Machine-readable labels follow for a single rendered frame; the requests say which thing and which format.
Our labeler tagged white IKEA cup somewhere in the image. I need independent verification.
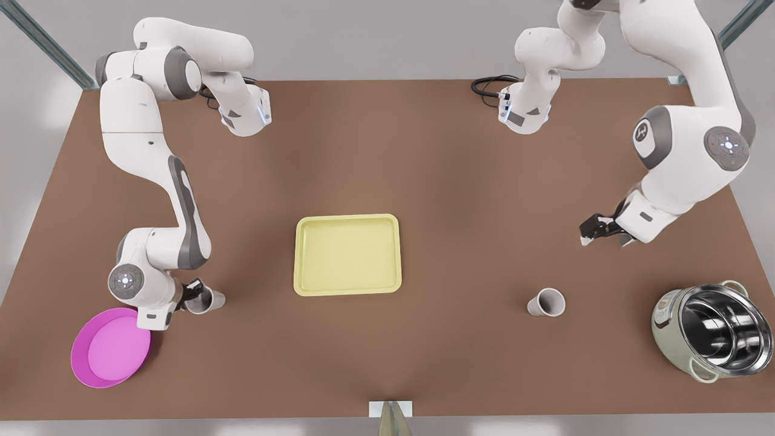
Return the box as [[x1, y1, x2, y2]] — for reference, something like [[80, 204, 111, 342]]
[[527, 288, 566, 318], [185, 288, 226, 315]]

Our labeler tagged pale yellow rectangular tray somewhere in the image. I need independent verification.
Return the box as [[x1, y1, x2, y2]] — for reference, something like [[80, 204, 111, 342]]
[[294, 214, 403, 297]]

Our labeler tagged pink round plate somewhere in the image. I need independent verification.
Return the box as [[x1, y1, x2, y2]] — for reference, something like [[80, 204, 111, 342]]
[[71, 308, 152, 389]]

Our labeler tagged green steel-lined pot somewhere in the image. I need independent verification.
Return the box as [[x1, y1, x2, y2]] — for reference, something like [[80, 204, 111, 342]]
[[651, 280, 775, 383]]

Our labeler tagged black cable loop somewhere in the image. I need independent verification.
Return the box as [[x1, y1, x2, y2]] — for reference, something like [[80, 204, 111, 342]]
[[198, 76, 259, 111], [470, 75, 523, 110]]

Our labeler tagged silver frame post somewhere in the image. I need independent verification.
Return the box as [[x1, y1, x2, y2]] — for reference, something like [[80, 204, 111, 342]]
[[369, 400, 414, 436], [666, 0, 775, 86], [0, 0, 99, 91]]

